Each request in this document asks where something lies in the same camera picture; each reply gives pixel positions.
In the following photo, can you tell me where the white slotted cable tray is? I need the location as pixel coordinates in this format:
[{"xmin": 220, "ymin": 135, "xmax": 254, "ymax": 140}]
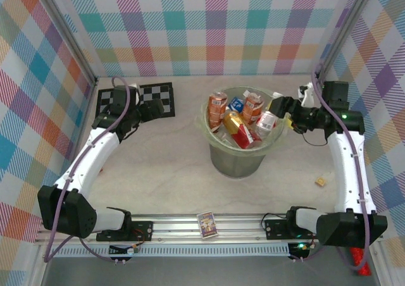
[{"xmin": 49, "ymin": 246, "xmax": 291, "ymax": 258}]

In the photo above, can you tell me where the gold red can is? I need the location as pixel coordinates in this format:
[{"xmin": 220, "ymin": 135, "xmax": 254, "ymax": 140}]
[{"xmin": 222, "ymin": 109, "xmax": 264, "ymax": 150}]

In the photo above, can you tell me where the playing card box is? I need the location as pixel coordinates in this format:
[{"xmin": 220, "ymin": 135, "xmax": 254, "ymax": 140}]
[{"xmin": 196, "ymin": 212, "xmax": 220, "ymax": 240}]

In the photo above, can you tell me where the aluminium frame post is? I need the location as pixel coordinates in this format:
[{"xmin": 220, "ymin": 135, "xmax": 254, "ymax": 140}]
[
  {"xmin": 37, "ymin": 0, "xmax": 99, "ymax": 89},
  {"xmin": 315, "ymin": 0, "xmax": 379, "ymax": 82}
]

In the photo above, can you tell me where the black mounting plate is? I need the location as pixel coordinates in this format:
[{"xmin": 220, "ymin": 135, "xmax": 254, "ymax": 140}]
[
  {"xmin": 264, "ymin": 218, "xmax": 323, "ymax": 241},
  {"xmin": 96, "ymin": 219, "xmax": 155, "ymax": 243}
]

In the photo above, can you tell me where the aluminium rail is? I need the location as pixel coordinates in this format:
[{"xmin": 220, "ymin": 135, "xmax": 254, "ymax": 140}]
[{"xmin": 34, "ymin": 214, "xmax": 385, "ymax": 246}]

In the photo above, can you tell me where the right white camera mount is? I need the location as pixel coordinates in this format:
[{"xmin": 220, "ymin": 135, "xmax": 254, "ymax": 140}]
[{"xmin": 296, "ymin": 82, "xmax": 318, "ymax": 108}]

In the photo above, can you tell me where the thin black cable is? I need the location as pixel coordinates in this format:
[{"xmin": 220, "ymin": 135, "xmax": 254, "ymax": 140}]
[{"xmin": 297, "ymin": 129, "xmax": 329, "ymax": 147}]

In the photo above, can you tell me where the orange snack can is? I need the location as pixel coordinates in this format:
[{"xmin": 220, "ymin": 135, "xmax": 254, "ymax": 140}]
[{"xmin": 206, "ymin": 90, "xmax": 229, "ymax": 132}]

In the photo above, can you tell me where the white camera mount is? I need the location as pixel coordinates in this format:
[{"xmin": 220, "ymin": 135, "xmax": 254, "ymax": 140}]
[
  {"xmin": 296, "ymin": 82, "xmax": 318, "ymax": 108},
  {"xmin": 127, "ymin": 82, "xmax": 142, "ymax": 105}
]

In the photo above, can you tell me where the green translucent bin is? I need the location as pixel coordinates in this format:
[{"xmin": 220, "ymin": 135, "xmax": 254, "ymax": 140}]
[{"xmin": 196, "ymin": 85, "xmax": 286, "ymax": 180}]

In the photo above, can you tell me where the black grey chessboard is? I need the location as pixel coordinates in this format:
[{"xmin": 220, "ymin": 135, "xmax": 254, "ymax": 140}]
[{"xmin": 96, "ymin": 82, "xmax": 177, "ymax": 118}]

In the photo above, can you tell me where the clear bottle red white label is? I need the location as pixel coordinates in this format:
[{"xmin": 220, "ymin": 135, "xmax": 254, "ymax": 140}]
[{"xmin": 255, "ymin": 110, "xmax": 280, "ymax": 139}]

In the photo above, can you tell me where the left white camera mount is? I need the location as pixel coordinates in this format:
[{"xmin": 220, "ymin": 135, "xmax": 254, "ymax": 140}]
[{"xmin": 127, "ymin": 82, "xmax": 142, "ymax": 105}]

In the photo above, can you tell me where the small circuit board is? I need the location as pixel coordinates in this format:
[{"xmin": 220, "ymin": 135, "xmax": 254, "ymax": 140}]
[
  {"xmin": 288, "ymin": 241, "xmax": 316, "ymax": 257},
  {"xmin": 108, "ymin": 242, "xmax": 140, "ymax": 257}
]

